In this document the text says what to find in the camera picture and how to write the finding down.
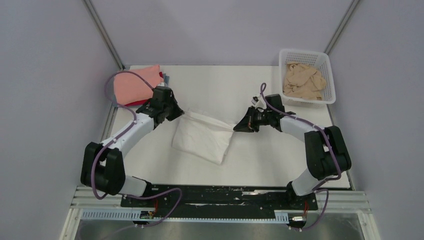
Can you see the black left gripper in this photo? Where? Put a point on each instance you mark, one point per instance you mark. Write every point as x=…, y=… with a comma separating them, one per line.
x=177, y=112

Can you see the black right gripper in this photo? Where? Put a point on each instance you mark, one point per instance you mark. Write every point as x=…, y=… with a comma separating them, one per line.
x=248, y=124

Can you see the white t-shirt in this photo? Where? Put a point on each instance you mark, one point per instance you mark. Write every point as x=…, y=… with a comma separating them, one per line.
x=203, y=136

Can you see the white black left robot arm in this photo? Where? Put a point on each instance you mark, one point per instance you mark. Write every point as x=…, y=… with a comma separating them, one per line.
x=103, y=163

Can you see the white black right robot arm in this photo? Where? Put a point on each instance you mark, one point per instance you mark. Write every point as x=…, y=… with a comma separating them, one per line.
x=325, y=149

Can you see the red folded t-shirt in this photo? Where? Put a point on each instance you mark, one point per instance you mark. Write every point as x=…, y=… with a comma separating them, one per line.
x=137, y=103

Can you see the pink folded t-shirt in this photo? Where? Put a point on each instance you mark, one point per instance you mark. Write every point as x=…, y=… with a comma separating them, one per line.
x=132, y=84

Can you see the beige crumpled t-shirt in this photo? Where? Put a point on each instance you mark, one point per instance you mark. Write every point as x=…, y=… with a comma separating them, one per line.
x=303, y=81

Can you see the white plastic laundry basket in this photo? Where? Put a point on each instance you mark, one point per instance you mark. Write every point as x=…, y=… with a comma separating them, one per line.
x=319, y=60

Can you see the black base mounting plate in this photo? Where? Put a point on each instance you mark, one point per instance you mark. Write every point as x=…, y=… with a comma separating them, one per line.
x=221, y=201

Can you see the white slotted cable duct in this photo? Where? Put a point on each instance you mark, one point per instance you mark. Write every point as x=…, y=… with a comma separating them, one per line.
x=140, y=215

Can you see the aluminium frame rail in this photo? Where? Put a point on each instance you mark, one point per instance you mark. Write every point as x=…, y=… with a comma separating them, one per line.
x=335, y=201

